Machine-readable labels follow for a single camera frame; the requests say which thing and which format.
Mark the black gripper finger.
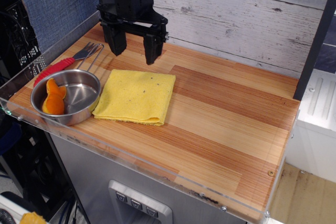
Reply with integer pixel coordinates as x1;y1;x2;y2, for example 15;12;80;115
102;25;127;56
143;35;166;65

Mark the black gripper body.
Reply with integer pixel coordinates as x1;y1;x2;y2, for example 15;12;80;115
97;0;168;40

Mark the yellow cloth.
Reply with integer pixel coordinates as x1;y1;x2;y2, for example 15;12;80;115
93;69;176;126

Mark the metal bowl with wire handle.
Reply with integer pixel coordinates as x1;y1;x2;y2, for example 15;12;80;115
30;44;104;126

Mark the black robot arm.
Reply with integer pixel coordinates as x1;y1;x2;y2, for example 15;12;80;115
97;0;168;65

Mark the orange toy in bowl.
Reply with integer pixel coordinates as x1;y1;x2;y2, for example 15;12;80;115
42;78;67;115

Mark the blue fabric divider panel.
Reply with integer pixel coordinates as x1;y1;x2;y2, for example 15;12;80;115
22;0;99;52

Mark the silver panel with buttons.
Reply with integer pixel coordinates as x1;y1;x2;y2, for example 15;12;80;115
108;180;173;223

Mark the white ribbed appliance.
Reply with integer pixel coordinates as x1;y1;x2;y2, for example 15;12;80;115
286;69;335;182

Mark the orange object bottom left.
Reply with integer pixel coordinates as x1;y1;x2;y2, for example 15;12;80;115
19;212;47;224

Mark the fork with red handle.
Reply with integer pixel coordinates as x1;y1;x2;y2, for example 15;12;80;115
34;42;98;87

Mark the black crate with cables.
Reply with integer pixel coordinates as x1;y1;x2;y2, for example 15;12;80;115
1;0;41;85

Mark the dark right frame post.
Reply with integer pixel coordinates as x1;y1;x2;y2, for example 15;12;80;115
293;0;335;101

